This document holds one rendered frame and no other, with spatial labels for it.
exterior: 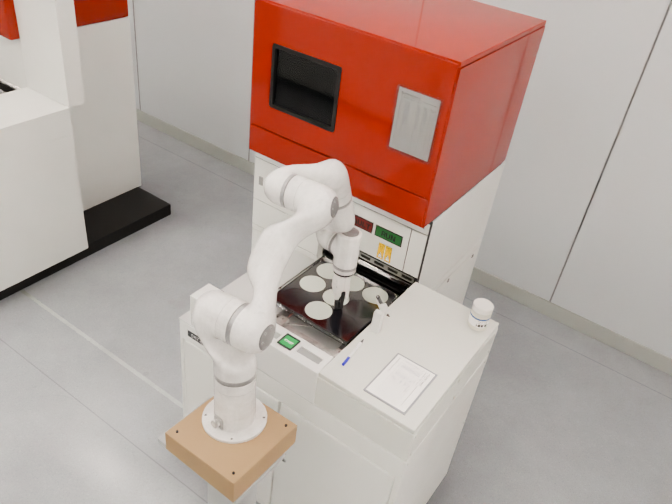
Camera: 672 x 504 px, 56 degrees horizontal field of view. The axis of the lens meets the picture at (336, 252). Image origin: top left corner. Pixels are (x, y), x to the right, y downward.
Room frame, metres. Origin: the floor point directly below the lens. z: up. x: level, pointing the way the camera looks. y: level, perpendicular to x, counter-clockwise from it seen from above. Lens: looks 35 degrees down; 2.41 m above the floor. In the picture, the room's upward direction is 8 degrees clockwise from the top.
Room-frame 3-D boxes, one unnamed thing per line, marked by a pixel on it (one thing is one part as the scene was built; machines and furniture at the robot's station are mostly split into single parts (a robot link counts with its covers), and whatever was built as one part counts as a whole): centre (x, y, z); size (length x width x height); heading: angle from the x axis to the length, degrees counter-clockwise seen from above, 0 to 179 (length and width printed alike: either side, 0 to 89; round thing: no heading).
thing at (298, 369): (1.57, 0.22, 0.89); 0.55 x 0.09 x 0.14; 59
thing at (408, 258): (2.14, 0.03, 1.02); 0.82 x 0.03 x 0.40; 59
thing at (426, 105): (2.41, -0.13, 1.52); 0.81 x 0.75 x 0.59; 59
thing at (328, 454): (1.72, -0.04, 0.41); 0.97 x 0.64 x 0.82; 59
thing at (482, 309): (1.72, -0.53, 1.01); 0.07 x 0.07 x 0.10
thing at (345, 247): (1.78, -0.03, 1.18); 0.09 x 0.08 x 0.13; 56
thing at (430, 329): (1.57, -0.31, 0.89); 0.62 x 0.35 x 0.14; 149
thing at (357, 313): (1.85, -0.02, 0.90); 0.34 x 0.34 x 0.01; 59
